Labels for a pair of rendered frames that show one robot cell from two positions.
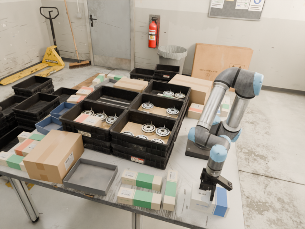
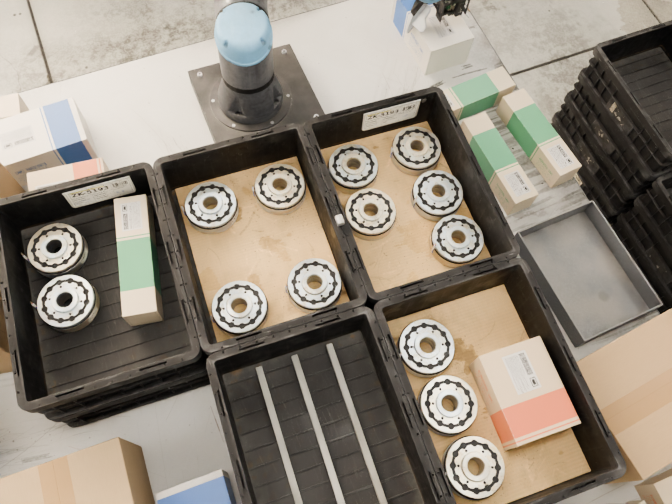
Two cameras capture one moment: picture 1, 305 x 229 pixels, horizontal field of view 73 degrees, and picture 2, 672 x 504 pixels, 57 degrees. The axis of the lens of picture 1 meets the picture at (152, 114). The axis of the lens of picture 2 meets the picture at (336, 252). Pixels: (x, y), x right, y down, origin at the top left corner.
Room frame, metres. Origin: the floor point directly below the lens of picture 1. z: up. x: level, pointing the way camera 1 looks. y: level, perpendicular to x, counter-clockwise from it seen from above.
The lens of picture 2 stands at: (1.63, 0.41, 1.97)
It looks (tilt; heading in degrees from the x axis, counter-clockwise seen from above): 67 degrees down; 229
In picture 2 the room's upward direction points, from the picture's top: 6 degrees clockwise
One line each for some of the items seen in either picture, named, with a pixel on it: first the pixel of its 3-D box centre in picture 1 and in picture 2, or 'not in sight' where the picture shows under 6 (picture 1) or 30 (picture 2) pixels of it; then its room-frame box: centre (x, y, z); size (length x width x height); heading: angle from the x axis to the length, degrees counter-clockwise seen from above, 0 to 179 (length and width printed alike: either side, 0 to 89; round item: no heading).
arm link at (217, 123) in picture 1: (210, 124); (244, 44); (1.21, -0.42, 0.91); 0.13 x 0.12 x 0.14; 62
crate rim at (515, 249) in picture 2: (145, 126); (407, 187); (1.14, 0.04, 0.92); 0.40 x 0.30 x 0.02; 73
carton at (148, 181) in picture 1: (141, 180); (496, 163); (0.84, 0.04, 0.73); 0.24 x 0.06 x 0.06; 79
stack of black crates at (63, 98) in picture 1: (64, 106); not in sight; (2.32, 1.18, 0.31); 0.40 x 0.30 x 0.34; 167
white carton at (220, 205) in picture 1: (209, 198); (431, 27); (0.72, -0.34, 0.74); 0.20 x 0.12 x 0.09; 78
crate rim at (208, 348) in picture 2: (158, 106); (256, 231); (1.43, -0.04, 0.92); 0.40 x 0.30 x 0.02; 73
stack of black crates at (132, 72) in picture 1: (143, 81); not in sight; (3.26, 0.19, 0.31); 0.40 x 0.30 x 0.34; 77
